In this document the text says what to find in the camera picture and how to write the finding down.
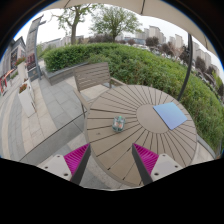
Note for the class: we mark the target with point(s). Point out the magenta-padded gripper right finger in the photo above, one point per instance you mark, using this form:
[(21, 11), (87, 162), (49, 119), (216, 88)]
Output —
[(166, 165)]

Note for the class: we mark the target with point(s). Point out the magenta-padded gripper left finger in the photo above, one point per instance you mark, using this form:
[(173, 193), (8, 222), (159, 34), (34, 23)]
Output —
[(53, 165)]

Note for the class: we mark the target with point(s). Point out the blue mouse pad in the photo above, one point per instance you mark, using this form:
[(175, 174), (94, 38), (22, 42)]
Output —
[(170, 115)]

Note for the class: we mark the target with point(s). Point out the white planter box with flowers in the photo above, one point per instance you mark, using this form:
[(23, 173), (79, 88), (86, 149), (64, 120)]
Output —
[(26, 100), (22, 71)]

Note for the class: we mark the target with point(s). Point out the green trimmed hedge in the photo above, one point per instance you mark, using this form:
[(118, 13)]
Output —
[(150, 70)]

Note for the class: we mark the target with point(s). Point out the grey slatted outdoor chair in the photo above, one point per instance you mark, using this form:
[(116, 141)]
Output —
[(91, 75)]

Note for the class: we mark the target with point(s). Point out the dark curved parasol pole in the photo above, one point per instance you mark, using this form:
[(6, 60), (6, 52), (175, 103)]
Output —
[(189, 60)]

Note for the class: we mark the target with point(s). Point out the shopfront with red signs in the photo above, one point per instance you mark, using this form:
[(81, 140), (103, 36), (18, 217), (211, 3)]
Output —
[(13, 56)]

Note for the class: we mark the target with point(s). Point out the tall grey sign pylon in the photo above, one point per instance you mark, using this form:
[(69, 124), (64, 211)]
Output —
[(31, 43)]

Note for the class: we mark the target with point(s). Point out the thin sparse-leaved tree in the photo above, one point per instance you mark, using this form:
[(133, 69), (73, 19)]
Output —
[(73, 33)]

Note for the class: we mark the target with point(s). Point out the distant apartment buildings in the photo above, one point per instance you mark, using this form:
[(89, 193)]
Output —
[(154, 31)]

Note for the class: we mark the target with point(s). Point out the round leafy green tree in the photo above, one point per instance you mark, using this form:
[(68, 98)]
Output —
[(115, 20)]

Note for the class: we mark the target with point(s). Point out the beige parasol canopy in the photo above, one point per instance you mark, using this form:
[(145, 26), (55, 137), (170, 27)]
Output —
[(166, 10)]

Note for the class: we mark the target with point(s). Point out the low grey stone wall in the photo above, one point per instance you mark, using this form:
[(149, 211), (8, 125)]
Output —
[(60, 76)]

